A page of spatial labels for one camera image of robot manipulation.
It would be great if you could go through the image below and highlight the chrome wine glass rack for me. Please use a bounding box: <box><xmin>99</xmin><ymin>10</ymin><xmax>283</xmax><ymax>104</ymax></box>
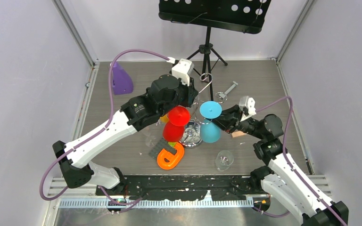
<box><xmin>179</xmin><ymin>72</ymin><xmax>229</xmax><ymax>149</ymax></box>

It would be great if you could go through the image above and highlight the blue plastic wine glass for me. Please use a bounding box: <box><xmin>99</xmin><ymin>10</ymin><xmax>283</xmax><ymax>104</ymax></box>
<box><xmin>199</xmin><ymin>101</ymin><xmax>222</xmax><ymax>143</ymax></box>

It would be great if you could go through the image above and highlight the lime green building brick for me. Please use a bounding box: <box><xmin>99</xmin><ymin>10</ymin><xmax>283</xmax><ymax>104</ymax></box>
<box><xmin>168</xmin><ymin>142</ymin><xmax>178</xmax><ymax>147</ymax></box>

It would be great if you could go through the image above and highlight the yellow plastic wine glass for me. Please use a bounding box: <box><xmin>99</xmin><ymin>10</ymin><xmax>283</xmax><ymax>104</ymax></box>
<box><xmin>159</xmin><ymin>114</ymin><xmax>169</xmax><ymax>123</ymax></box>

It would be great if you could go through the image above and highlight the clear wine glass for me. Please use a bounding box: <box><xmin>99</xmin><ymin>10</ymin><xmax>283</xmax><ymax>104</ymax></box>
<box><xmin>215</xmin><ymin>150</ymin><xmax>234</xmax><ymax>171</ymax></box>
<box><xmin>141</xmin><ymin>127</ymin><xmax>157</xmax><ymax>147</ymax></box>

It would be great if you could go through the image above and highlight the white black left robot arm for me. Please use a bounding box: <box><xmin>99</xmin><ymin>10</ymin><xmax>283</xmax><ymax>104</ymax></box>
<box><xmin>52</xmin><ymin>74</ymin><xmax>198</xmax><ymax>195</ymax></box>

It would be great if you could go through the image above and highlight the pink eraser block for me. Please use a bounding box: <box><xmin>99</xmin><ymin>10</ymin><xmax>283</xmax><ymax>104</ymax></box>
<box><xmin>231</xmin><ymin>131</ymin><xmax>246</xmax><ymax>138</ymax></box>

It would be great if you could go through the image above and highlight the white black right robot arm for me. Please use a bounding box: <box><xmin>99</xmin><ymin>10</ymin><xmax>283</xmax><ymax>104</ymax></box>
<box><xmin>212</xmin><ymin>105</ymin><xmax>349</xmax><ymax>226</ymax></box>

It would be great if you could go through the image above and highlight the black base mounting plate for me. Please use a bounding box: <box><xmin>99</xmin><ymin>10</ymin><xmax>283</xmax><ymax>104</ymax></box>
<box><xmin>118</xmin><ymin>174</ymin><xmax>281</xmax><ymax>202</ymax></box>

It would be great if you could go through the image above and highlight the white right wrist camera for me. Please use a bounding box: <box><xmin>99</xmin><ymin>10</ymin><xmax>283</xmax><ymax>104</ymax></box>
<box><xmin>239</xmin><ymin>96</ymin><xmax>256</xmax><ymax>121</ymax></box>

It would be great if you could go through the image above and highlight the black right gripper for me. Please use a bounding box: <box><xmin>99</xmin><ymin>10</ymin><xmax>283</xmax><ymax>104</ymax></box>
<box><xmin>206</xmin><ymin>105</ymin><xmax>265</xmax><ymax>140</ymax></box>

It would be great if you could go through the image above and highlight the black music stand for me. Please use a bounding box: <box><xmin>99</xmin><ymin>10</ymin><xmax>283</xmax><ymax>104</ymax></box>
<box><xmin>158</xmin><ymin>0</ymin><xmax>271</xmax><ymax>83</ymax></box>

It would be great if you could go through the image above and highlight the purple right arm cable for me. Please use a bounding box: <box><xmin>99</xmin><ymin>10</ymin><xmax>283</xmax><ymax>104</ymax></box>
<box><xmin>253</xmin><ymin>96</ymin><xmax>347</xmax><ymax>226</ymax></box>

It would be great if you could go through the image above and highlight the red plastic wine glass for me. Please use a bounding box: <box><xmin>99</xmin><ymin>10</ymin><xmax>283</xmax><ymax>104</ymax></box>
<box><xmin>163</xmin><ymin>106</ymin><xmax>190</xmax><ymax>142</ymax></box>

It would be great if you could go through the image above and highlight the grey studded building plate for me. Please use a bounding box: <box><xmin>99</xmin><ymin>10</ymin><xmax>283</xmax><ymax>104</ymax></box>
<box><xmin>148</xmin><ymin>138</ymin><xmax>177</xmax><ymax>160</ymax></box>

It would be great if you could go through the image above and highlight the purple plastic stand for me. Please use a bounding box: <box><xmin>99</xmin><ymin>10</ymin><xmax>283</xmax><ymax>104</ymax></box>
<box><xmin>111</xmin><ymin>62</ymin><xmax>134</xmax><ymax>95</ymax></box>

